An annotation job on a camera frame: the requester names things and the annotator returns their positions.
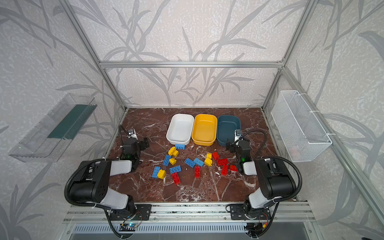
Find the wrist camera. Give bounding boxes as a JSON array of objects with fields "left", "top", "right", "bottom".
[
  {"left": 234, "top": 130, "right": 242, "bottom": 142},
  {"left": 127, "top": 129, "right": 138, "bottom": 140}
]

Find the right wiring bundle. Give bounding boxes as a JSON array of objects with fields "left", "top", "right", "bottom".
[{"left": 244, "top": 212, "right": 270, "bottom": 238}]

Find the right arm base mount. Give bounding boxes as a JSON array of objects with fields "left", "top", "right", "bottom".
[{"left": 226, "top": 202, "right": 271, "bottom": 221}]

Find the blue brick by white bin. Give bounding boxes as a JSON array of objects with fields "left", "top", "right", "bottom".
[{"left": 175, "top": 144, "right": 186, "bottom": 150}]

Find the clear plastic wall shelf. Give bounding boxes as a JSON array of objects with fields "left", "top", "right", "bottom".
[{"left": 9, "top": 94, "right": 97, "bottom": 163}]

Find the yellow brick lower centre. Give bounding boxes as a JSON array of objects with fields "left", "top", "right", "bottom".
[{"left": 204, "top": 158, "right": 213, "bottom": 167}]

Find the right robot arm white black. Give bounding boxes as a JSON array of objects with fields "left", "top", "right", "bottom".
[{"left": 226, "top": 130, "right": 303, "bottom": 214}]

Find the red small brick top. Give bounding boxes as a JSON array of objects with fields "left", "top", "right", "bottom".
[{"left": 212, "top": 152, "right": 220, "bottom": 161}]

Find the aluminium front rail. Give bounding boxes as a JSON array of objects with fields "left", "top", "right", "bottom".
[{"left": 63, "top": 202, "right": 316, "bottom": 224}]

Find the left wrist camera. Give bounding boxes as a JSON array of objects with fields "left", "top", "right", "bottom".
[{"left": 127, "top": 129, "right": 138, "bottom": 140}]

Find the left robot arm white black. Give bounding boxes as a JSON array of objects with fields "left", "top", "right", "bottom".
[{"left": 64, "top": 126, "right": 150, "bottom": 215}]

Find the white plastic bin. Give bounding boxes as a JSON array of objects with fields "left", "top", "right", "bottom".
[{"left": 166, "top": 114, "right": 195, "bottom": 145}]

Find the blue brick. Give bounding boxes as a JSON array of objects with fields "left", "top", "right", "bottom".
[
  {"left": 163, "top": 155, "right": 172, "bottom": 167},
  {"left": 175, "top": 144, "right": 186, "bottom": 150},
  {"left": 185, "top": 158, "right": 196, "bottom": 168},
  {"left": 194, "top": 158, "right": 205, "bottom": 167},
  {"left": 170, "top": 166, "right": 182, "bottom": 175},
  {"left": 152, "top": 167, "right": 161, "bottom": 179}
]

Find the left circuit board with wires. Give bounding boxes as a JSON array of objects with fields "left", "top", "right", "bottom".
[{"left": 119, "top": 212, "right": 143, "bottom": 232}]

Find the dark teal plastic bin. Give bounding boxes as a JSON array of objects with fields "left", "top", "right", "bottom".
[{"left": 217, "top": 115, "right": 241, "bottom": 147}]

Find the yellow square brick beside curved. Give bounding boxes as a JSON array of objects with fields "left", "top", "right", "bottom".
[{"left": 172, "top": 150, "right": 179, "bottom": 157}]

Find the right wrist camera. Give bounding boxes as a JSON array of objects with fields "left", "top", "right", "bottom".
[{"left": 234, "top": 130, "right": 242, "bottom": 142}]

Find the red brick wide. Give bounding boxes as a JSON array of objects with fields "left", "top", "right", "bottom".
[{"left": 217, "top": 159, "right": 229, "bottom": 166}]

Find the white wire mesh basket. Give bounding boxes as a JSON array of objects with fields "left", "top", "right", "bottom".
[{"left": 272, "top": 90, "right": 333, "bottom": 162}]

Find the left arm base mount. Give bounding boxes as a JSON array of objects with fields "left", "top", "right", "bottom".
[{"left": 110, "top": 204, "right": 152, "bottom": 221}]

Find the yellow plastic bin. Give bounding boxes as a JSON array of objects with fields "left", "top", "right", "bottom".
[{"left": 192, "top": 114, "right": 218, "bottom": 146}]

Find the yellow slope brick small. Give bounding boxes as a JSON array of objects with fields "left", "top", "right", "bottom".
[{"left": 170, "top": 158, "right": 177, "bottom": 165}]

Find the red small brick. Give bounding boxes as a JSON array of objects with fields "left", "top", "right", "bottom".
[
  {"left": 212, "top": 152, "right": 220, "bottom": 161},
  {"left": 230, "top": 165, "right": 238, "bottom": 172}
]

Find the yellow brick far left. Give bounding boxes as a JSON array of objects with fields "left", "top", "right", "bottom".
[{"left": 157, "top": 169, "right": 166, "bottom": 180}]

